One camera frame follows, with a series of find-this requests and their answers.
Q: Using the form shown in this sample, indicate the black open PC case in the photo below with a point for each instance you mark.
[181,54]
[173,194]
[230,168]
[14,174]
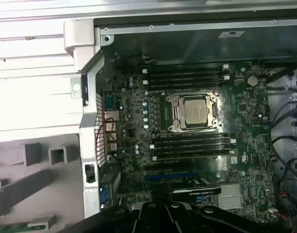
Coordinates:
[175,48]

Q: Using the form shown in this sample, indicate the silver coin battery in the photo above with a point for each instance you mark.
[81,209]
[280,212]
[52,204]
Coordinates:
[252,80]

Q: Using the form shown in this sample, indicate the black RAM slot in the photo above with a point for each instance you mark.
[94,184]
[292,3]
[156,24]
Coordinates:
[192,156]
[192,150]
[185,74]
[185,80]
[192,144]
[185,85]
[145,71]
[192,140]

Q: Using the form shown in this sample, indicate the black expansion slot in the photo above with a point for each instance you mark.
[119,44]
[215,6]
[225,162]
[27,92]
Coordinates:
[168,167]

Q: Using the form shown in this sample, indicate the silver chipset heatsink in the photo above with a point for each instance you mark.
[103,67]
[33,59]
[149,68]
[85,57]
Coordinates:
[229,196]

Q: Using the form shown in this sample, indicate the black graphics card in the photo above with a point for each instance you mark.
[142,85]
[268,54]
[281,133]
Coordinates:
[197,190]

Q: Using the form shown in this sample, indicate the green RAM stick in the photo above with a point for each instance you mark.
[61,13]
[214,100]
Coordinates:
[17,229]

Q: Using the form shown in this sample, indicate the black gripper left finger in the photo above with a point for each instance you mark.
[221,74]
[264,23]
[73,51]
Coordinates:
[148,218]

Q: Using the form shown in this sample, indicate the blue expansion slot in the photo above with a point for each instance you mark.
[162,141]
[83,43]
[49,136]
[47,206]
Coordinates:
[170,176]

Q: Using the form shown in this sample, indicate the grey case latch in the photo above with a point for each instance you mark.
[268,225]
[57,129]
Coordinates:
[78,36]

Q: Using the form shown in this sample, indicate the metal socket cover frame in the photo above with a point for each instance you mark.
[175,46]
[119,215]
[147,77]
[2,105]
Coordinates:
[178,111]

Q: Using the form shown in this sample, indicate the silver CPU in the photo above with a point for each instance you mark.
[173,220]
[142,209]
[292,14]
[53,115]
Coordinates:
[197,112]

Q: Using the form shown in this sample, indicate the silver metal drive cage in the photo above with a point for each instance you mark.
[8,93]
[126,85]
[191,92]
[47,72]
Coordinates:
[280,97]

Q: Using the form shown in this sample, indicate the grey parts rack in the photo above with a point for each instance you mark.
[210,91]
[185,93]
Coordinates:
[29,184]

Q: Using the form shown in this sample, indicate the green motherboard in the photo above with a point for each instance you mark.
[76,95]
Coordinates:
[250,136]

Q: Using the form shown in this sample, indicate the thin metal locking lever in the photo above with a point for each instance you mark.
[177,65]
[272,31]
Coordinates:
[199,132]
[202,91]

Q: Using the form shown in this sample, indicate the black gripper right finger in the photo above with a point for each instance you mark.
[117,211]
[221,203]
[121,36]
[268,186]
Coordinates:
[177,221]

